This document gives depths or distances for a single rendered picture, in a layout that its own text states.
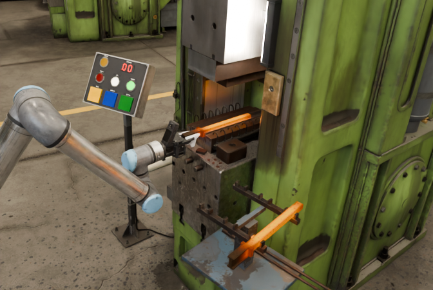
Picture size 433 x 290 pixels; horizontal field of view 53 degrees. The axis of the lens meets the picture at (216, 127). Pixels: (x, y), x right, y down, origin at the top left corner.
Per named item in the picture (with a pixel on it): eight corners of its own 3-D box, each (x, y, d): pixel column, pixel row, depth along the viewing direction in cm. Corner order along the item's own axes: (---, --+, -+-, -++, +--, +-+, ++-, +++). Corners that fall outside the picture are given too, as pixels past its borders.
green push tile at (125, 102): (129, 111, 220) (133, 97, 220) (117, 108, 223) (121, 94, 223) (130, 112, 222) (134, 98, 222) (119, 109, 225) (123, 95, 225)
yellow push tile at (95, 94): (97, 103, 228) (101, 89, 228) (86, 99, 231) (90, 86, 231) (99, 103, 230) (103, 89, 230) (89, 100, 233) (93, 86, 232)
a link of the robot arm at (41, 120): (40, 105, 135) (171, 201, 178) (35, 90, 144) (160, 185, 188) (14, 131, 134) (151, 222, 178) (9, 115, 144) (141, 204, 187)
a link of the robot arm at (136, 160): (120, 168, 187) (118, 148, 182) (145, 158, 193) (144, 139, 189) (131, 178, 180) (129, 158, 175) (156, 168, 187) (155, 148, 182)
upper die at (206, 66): (214, 82, 184) (216, 60, 180) (187, 67, 198) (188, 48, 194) (283, 65, 209) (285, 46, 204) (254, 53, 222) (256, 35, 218)
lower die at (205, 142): (211, 153, 201) (211, 137, 197) (185, 136, 214) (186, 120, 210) (274, 130, 225) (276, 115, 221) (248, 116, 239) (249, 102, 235)
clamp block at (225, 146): (227, 165, 193) (228, 153, 190) (215, 156, 198) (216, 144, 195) (247, 157, 200) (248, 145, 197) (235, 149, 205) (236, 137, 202)
